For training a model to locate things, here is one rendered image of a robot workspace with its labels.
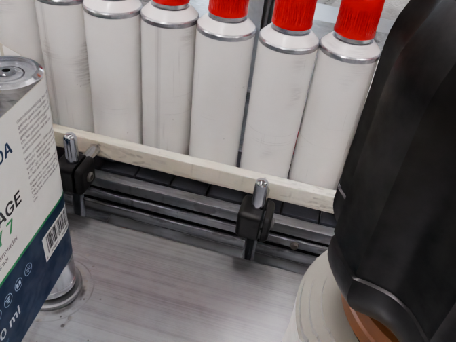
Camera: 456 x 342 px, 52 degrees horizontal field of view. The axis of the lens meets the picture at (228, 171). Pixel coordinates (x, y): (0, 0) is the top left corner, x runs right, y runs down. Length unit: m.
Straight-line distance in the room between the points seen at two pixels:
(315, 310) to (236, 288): 0.24
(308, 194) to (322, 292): 0.28
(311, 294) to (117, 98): 0.34
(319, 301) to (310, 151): 0.29
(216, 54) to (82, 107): 0.17
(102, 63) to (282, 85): 0.16
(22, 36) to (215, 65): 0.19
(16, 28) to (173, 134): 0.17
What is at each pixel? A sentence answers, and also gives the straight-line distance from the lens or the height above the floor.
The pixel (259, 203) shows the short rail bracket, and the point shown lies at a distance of 0.40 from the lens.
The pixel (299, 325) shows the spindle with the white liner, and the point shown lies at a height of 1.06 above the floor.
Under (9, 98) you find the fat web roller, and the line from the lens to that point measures 0.27.
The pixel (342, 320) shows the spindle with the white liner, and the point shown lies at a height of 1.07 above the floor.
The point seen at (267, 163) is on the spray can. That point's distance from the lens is 0.45.
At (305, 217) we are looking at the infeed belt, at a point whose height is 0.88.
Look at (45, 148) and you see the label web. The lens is 0.29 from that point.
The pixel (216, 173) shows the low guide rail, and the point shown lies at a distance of 0.45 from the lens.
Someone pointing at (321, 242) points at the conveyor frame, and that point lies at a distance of 0.47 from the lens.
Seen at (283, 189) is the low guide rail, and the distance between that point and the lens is 0.45.
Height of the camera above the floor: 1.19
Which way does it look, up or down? 39 degrees down
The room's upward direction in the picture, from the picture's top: 7 degrees clockwise
